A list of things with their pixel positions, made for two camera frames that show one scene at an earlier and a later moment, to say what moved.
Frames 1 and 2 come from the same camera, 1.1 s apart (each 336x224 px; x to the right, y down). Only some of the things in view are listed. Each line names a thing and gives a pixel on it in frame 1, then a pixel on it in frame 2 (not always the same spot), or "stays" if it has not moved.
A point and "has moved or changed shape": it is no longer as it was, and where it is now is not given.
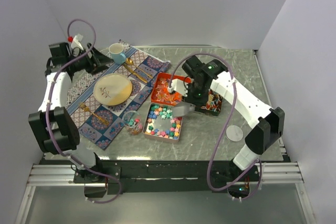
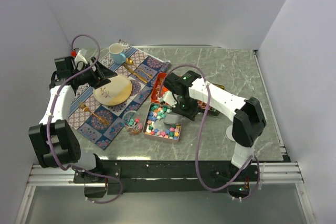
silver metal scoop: [180, 109] has moved or changed shape
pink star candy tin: [160, 124] stays
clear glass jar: [132, 121] stays
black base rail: [158, 176] stays
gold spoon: [129, 61] stays
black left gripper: [98, 62] to [101, 75]
